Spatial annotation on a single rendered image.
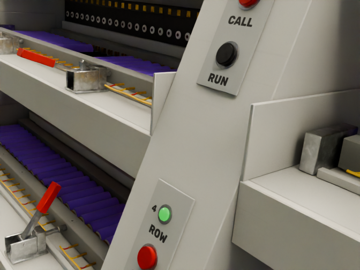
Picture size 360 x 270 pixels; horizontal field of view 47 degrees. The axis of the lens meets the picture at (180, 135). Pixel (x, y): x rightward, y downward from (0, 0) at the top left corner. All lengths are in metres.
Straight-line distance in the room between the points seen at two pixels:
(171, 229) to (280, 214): 0.08
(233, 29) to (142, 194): 0.14
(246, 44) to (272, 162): 0.08
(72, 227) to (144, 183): 0.20
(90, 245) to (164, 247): 0.19
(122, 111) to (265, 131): 0.17
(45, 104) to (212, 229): 0.29
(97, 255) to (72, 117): 0.15
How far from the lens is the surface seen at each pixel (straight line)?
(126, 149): 0.36
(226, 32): 0.30
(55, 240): 0.54
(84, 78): 0.46
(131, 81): 0.45
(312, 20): 0.28
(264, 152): 0.27
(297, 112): 0.29
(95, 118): 0.40
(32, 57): 0.43
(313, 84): 0.30
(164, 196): 0.30
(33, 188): 0.61
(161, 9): 0.63
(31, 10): 0.92
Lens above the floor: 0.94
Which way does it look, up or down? 3 degrees down
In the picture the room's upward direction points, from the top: 21 degrees clockwise
